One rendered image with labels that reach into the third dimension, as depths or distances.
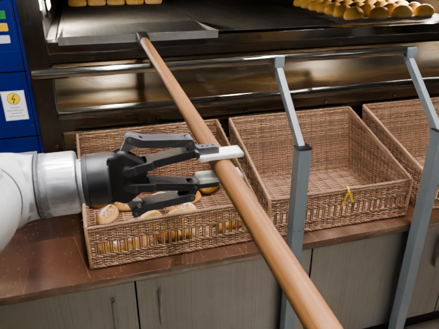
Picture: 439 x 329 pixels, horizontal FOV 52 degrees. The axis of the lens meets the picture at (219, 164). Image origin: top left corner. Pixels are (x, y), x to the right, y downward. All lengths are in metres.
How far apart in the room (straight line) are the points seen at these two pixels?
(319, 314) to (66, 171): 0.37
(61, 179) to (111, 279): 0.84
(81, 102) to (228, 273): 0.80
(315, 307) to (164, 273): 1.05
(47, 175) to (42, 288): 0.85
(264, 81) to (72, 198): 1.33
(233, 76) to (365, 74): 0.59
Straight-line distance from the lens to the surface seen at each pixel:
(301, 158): 1.32
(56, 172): 0.63
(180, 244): 1.48
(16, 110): 1.74
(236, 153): 0.68
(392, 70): 2.14
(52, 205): 0.64
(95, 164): 0.64
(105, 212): 1.63
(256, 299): 1.64
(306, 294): 0.45
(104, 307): 1.51
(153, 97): 1.74
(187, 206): 1.62
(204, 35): 1.68
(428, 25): 2.20
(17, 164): 0.64
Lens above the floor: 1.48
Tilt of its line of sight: 26 degrees down
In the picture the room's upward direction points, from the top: straight up
